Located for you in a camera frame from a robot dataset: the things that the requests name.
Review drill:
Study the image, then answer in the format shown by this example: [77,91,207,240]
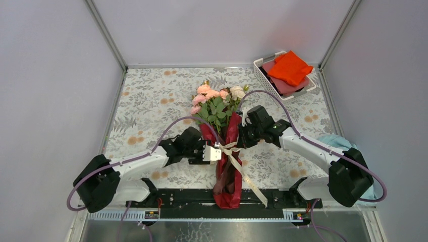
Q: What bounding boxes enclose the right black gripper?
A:
[237,120,263,149]

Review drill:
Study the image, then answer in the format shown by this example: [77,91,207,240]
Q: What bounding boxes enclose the cream ribbon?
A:
[219,142,268,208]

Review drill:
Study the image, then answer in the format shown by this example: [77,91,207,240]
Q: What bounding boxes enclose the white fake rose stem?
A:
[230,84,249,112]

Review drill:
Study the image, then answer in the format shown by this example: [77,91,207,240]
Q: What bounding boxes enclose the pink fake flower stem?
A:
[190,81,240,136]

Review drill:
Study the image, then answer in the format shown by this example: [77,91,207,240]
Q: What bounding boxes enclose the dark red wrapping paper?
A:
[212,112,242,209]

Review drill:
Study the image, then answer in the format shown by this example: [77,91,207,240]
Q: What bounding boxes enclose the white plastic basket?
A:
[253,51,318,101]

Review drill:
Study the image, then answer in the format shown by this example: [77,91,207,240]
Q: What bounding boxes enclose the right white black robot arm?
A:
[237,105,373,208]

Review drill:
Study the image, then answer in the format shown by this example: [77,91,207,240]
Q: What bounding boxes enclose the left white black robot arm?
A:
[73,127,222,213]

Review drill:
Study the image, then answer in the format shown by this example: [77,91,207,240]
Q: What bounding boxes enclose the pink cloth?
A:
[260,61,309,96]

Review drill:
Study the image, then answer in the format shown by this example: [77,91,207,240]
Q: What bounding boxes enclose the floral tablecloth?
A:
[104,68,334,189]

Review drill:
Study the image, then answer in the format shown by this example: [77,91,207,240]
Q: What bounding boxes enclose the orange cloth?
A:
[267,51,313,87]

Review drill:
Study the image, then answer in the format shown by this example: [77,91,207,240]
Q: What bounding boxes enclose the light blue towel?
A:
[317,134,377,200]

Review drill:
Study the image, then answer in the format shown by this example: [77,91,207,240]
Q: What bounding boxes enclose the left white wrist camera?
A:
[202,142,222,162]

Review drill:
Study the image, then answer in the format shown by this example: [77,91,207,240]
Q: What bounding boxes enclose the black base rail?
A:
[130,189,315,219]

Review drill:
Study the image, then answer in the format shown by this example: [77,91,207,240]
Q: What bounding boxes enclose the aluminium frame rail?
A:
[75,189,377,222]

